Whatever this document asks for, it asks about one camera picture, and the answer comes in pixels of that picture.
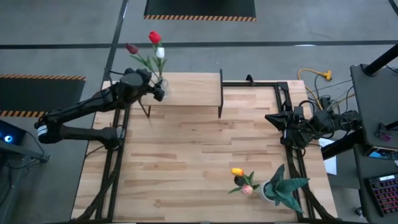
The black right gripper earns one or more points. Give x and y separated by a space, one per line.
297 127

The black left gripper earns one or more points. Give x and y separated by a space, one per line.
147 85

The ribbed clear glass vase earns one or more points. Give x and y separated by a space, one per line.
165 90

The white tulip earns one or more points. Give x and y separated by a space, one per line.
160 53

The maroon tulip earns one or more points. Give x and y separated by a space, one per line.
132 48

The red tulip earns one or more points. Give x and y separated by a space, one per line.
154 36

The yellow tulip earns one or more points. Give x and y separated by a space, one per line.
237 172

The pink tulip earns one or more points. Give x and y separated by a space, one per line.
246 189

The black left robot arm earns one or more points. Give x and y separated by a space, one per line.
81 107

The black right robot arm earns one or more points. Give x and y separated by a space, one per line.
323 119

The black power strip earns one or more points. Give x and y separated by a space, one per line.
326 101

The green plant white pot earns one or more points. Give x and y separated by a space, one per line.
284 188

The white paper sheet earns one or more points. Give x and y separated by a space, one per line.
332 165

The small clear glass vase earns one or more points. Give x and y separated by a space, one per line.
256 187

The black hazard-striped floor mat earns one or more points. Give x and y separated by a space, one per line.
199 7
37 93

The dark gray desk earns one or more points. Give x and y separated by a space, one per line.
376 102
362 186

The smartphone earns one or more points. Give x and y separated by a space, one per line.
382 153

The small pink object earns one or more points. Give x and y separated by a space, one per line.
387 137

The black pole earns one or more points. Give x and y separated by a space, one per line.
381 60

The black caster wheel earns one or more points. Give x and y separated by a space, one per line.
359 211

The backlit black keyboard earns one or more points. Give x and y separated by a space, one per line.
385 196

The computer with blue light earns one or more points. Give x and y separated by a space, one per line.
12 133

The wooden shelf black frame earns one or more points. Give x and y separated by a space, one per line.
192 90

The black metal table frame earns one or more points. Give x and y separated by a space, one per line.
248 84

